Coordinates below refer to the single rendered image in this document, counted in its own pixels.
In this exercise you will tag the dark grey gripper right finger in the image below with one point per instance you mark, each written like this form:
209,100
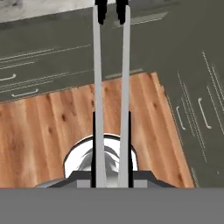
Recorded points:
131,151

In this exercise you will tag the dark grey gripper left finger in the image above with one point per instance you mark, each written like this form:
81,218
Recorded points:
93,145

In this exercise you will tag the silver tongs with black tips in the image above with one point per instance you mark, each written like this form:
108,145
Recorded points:
98,87

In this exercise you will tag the white round object, black rim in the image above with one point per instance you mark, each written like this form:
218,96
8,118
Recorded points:
76,159

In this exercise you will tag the grey-green door cabinet run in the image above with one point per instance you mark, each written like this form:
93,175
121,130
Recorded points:
192,58

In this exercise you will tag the grey-green drawer cabinet run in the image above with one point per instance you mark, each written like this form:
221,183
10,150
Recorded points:
58,38

